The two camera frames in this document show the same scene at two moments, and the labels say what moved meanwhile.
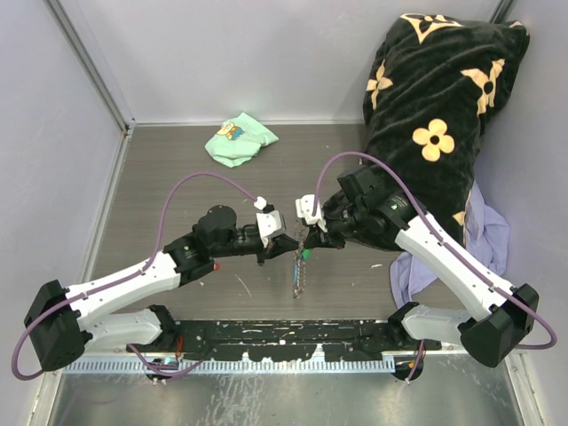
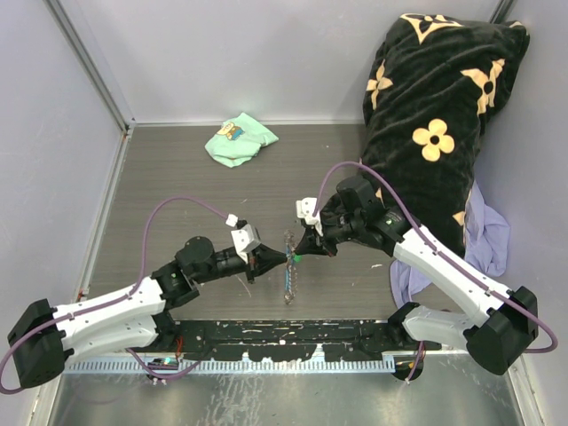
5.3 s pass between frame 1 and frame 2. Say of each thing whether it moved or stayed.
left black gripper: moved
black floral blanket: stayed
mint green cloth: stayed
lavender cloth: stayed
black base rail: stayed
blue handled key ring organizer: moved
